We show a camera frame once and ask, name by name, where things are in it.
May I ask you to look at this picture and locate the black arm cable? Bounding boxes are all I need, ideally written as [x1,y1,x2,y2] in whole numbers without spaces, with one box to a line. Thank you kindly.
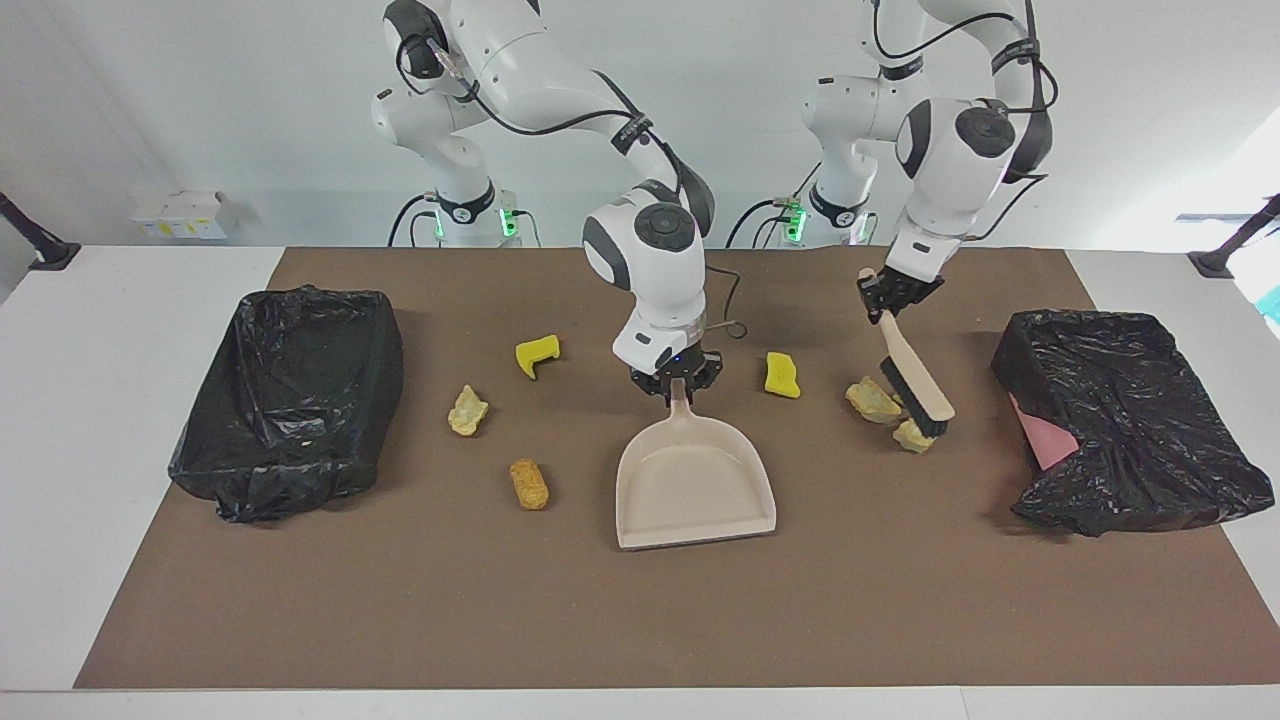
[395,35,749,343]
[872,0,1057,241]

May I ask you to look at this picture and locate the black base cable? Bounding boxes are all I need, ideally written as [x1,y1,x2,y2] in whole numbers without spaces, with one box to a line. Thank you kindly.
[725,160,823,249]

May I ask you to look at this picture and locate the pink bin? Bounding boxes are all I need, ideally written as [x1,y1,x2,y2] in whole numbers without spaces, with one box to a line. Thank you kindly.
[1008,392,1081,473]

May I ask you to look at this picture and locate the white wall socket boxes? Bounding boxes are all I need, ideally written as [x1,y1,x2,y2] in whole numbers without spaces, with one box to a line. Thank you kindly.
[131,191,229,241]

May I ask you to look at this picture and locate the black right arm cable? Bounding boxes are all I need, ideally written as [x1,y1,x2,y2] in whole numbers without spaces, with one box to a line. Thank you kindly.
[395,35,749,343]

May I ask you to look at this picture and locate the beige hand brush black bristles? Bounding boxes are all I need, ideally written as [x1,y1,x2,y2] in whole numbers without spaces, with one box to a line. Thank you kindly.
[858,267,956,438]

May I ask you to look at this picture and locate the black trash bag bin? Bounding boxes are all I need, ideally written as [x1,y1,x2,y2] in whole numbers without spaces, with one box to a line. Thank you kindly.
[990,309,1276,538]
[168,285,405,524]

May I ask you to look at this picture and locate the yellow L-shaped sponge piece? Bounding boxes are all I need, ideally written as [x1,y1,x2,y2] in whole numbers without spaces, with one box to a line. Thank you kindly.
[515,334,561,381]

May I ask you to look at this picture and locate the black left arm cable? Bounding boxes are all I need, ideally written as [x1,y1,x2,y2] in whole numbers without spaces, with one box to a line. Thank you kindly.
[872,0,1057,241]

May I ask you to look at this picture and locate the brown table mat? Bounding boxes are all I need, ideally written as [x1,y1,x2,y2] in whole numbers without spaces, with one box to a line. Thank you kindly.
[73,247,1280,691]

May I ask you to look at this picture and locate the brown cork-like chunk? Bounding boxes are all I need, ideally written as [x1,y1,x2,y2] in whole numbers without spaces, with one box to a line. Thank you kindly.
[509,458,551,511]

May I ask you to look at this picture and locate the black camera stand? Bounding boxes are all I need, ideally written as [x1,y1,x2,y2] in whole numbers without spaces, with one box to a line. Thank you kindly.
[0,192,81,272]
[1188,193,1280,280]

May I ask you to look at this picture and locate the yellow rectangular sponge piece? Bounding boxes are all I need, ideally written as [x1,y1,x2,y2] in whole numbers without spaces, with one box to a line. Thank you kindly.
[764,351,803,400]

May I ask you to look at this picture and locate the beige plastic dustpan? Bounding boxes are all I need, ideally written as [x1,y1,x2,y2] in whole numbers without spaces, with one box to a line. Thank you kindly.
[614,378,778,551]

